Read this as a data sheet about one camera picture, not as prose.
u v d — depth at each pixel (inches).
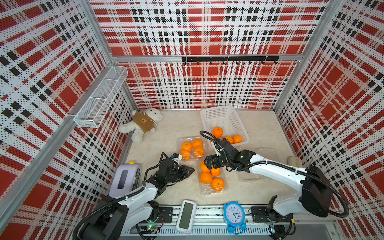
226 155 23.8
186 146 37.2
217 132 40.2
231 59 35.1
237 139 38.0
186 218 27.2
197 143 36.8
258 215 28.7
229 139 38.9
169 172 27.4
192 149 37.8
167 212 29.3
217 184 30.9
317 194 16.3
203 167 30.9
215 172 32.4
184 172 30.5
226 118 45.3
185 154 35.3
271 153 37.7
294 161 34.9
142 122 41.1
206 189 31.2
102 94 30.9
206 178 31.6
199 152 35.4
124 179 30.2
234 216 28.2
